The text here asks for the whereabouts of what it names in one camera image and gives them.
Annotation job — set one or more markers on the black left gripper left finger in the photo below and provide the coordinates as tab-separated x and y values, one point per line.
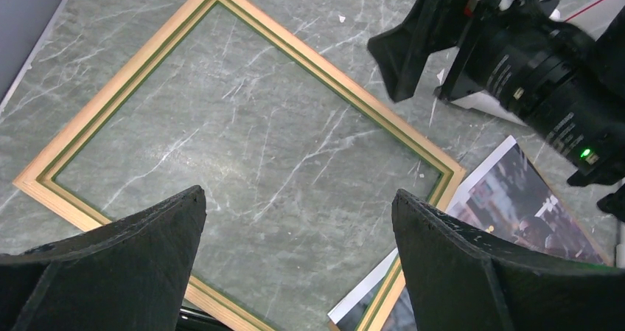
130	274

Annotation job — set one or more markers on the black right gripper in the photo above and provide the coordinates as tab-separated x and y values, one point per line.
495	54

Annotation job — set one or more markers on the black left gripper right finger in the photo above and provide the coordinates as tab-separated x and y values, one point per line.
462	278

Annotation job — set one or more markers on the wooden picture frame green inlay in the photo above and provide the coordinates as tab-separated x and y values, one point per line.
36	180

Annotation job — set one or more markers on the printed photo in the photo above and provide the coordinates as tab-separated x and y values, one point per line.
504	196

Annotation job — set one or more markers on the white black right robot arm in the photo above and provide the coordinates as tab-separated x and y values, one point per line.
552	75

